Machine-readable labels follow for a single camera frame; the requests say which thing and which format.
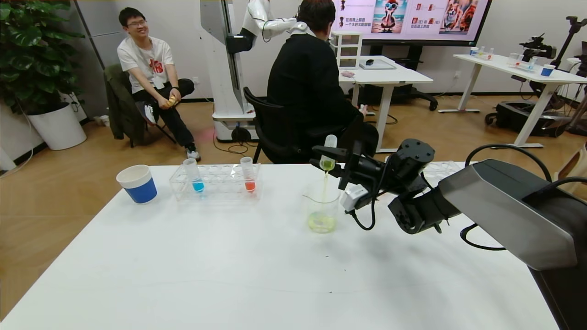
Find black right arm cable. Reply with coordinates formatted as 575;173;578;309
460;143;554;251

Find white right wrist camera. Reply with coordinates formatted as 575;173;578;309
341;183;369;212

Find test tube with yellow pigment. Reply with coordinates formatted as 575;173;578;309
319;134;338;173

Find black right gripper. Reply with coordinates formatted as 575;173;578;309
309;140;386;191

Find long white standing desk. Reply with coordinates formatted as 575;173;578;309
438;54;587;149

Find white robot tower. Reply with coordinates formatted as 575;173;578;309
199;0;257;143

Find person in black sweater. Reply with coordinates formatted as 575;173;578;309
267;0;379;163

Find large black display screen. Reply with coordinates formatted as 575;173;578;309
332;0;492;46

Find gray wall cabinet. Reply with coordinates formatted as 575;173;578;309
73;0;130;120

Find white pillar base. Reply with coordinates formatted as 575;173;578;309
0;145;18;173

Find black folding chair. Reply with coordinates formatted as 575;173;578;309
130;95;177;149

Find cream plastic stool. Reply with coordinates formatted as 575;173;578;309
554;142;587;184

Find clear acrylic test tube rack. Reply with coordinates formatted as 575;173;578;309
168;163;261;201
422;160;466;182

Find dark green jacket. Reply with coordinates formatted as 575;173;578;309
104;64;147;142

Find white plant pot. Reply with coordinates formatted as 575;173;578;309
27;103;88;151

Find blue and white paper cup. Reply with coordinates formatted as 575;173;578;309
116;165;158;204

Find man in white t-shirt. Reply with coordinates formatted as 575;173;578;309
117;7;201;161

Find black screen stand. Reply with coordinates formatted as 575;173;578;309
362;44;437;111

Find black tripod stand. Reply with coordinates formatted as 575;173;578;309
550;16;587;68

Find white drawer organizer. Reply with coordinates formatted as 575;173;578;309
330;31;363;69

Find large green leafy plant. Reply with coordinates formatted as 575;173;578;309
0;0;85;116

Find black office chair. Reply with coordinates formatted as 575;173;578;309
243;86;321;165

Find black floor cable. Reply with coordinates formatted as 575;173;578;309
213;130;254;155

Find clear glass beaker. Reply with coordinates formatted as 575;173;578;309
302;182;342;234

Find test tube with orange pigment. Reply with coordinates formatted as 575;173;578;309
240;157;256;193

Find gray tablet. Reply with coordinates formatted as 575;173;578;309
359;60;396;71

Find white neck device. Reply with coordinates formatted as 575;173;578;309
290;21;316;36

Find test tube with blue pigment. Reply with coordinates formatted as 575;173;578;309
183;158;205;194

